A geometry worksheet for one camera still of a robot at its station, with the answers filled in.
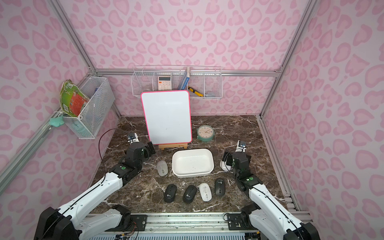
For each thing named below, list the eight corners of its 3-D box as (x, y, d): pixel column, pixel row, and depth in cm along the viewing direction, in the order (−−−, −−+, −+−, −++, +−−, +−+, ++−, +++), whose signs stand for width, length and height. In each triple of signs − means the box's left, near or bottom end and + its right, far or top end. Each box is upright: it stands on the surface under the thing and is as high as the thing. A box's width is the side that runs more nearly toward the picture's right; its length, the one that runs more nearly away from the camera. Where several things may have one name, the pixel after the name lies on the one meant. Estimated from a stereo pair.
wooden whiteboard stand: (160, 150, 102) (158, 145, 98) (160, 148, 103) (159, 143, 99) (187, 149, 103) (187, 144, 98) (187, 147, 104) (187, 142, 99)
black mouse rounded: (215, 196, 83) (215, 195, 81) (214, 179, 89) (214, 178, 87) (226, 196, 83) (226, 195, 81) (224, 179, 89) (224, 178, 87)
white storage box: (171, 178, 90) (170, 174, 85) (174, 154, 100) (173, 149, 95) (214, 178, 89) (214, 174, 85) (212, 154, 100) (213, 149, 95)
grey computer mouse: (159, 177, 90) (158, 175, 88) (157, 164, 96) (156, 161, 93) (168, 174, 91) (167, 172, 89) (166, 161, 97) (165, 159, 94)
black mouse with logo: (164, 202, 81) (163, 201, 79) (166, 185, 87) (166, 184, 85) (175, 202, 81) (174, 201, 79) (176, 185, 87) (176, 184, 85)
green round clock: (196, 141, 107) (196, 138, 104) (196, 128, 115) (196, 125, 112) (214, 141, 107) (215, 138, 104) (213, 128, 115) (213, 125, 112)
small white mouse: (202, 202, 81) (202, 201, 79) (198, 185, 87) (198, 183, 85) (212, 200, 82) (213, 198, 80) (208, 183, 88) (208, 181, 86)
